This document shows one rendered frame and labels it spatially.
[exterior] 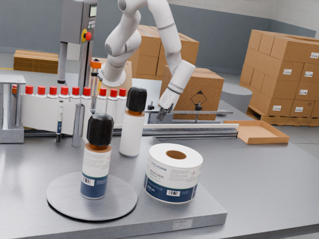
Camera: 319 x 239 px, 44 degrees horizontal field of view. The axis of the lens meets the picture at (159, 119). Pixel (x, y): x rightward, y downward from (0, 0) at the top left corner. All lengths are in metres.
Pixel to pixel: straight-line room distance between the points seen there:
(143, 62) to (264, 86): 1.66
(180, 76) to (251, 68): 3.83
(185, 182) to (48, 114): 0.70
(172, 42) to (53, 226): 1.09
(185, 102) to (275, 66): 3.14
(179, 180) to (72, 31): 0.83
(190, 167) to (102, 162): 0.31
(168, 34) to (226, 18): 6.14
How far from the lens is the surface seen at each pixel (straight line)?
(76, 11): 1.81
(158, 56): 5.31
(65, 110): 1.74
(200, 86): 2.35
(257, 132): 2.51
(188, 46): 5.40
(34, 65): 6.24
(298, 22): 7.84
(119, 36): 2.28
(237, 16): 8.18
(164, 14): 1.95
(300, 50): 5.41
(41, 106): 1.77
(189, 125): 2.13
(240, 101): 4.25
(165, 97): 2.05
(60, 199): 1.36
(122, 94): 1.94
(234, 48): 8.29
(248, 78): 5.83
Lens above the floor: 1.62
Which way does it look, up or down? 20 degrees down
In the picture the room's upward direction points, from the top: 10 degrees clockwise
